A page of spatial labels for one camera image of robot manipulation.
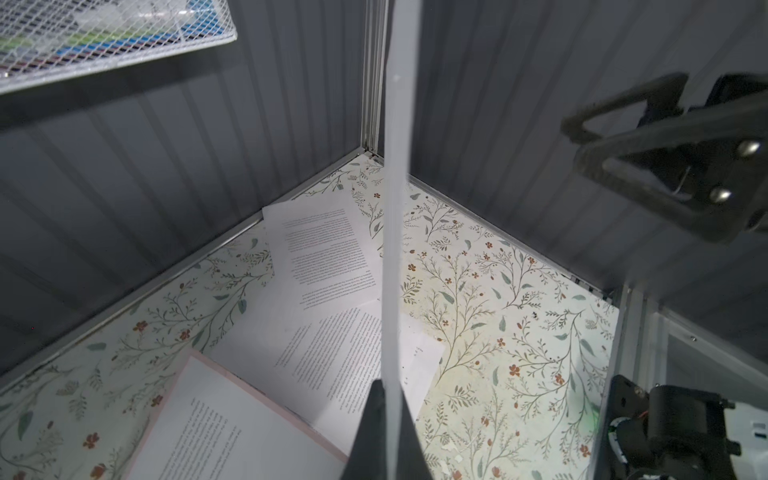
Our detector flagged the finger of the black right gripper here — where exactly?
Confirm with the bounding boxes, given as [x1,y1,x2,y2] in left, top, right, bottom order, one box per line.
[560,72,689,145]
[572,92,767,243]

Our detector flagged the printed paper sheet front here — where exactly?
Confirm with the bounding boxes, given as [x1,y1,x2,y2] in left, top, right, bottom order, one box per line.
[381,1,423,479]

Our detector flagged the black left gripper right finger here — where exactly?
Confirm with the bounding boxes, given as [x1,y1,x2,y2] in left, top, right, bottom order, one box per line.
[397,401,433,480]

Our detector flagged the white wire mesh basket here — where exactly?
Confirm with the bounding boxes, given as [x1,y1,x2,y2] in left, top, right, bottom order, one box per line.
[1,0,238,94]

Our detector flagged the pink file folder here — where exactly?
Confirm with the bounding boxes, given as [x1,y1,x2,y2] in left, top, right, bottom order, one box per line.
[119,349,349,480]

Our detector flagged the pens in white basket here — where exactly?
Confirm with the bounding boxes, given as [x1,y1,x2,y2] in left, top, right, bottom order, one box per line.
[1,1,235,71]

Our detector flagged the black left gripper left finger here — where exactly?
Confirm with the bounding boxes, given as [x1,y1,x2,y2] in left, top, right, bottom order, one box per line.
[340,379,386,480]

